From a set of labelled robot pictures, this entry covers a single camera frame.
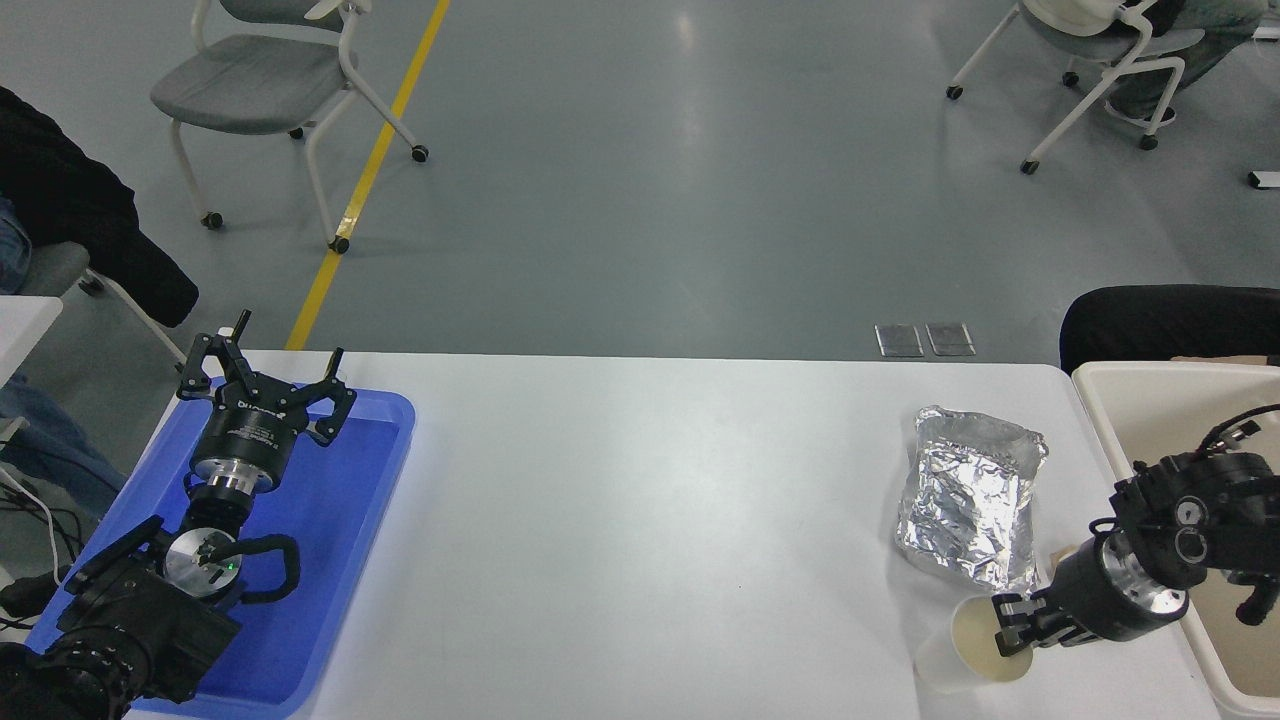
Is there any crumpled silver foil tray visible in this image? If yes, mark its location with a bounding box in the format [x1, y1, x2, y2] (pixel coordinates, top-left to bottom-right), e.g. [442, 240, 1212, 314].
[895, 405, 1049, 608]

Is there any small white table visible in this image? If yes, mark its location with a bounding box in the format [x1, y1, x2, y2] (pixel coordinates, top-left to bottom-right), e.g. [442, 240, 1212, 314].
[0, 295, 64, 386]

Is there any white floor cable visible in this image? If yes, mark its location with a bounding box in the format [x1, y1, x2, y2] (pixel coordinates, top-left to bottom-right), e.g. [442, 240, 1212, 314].
[0, 465, 63, 586]

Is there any large pale bin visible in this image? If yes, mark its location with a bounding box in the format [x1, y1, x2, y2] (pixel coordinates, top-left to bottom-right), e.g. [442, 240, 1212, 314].
[1072, 360, 1280, 720]

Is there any blue plastic tray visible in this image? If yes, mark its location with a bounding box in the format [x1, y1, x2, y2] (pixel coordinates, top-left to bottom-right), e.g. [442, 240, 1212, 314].
[25, 378, 417, 720]

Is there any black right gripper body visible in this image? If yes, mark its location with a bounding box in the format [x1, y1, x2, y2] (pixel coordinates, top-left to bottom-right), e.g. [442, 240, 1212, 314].
[1038, 537, 1151, 643]

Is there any grey chair with white frame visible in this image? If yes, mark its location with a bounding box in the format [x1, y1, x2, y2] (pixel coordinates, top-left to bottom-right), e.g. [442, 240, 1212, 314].
[20, 240, 191, 371]
[946, 0, 1206, 175]
[150, 0, 431, 254]

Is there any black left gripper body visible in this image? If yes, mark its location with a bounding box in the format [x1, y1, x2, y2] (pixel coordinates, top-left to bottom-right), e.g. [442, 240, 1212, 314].
[193, 380, 313, 479]

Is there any black floor cable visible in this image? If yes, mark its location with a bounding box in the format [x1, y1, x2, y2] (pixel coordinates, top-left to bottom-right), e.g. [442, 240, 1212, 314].
[0, 490, 96, 546]

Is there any white paper cup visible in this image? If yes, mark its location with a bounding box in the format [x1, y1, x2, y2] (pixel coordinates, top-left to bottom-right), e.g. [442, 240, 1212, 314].
[913, 593, 1034, 694]

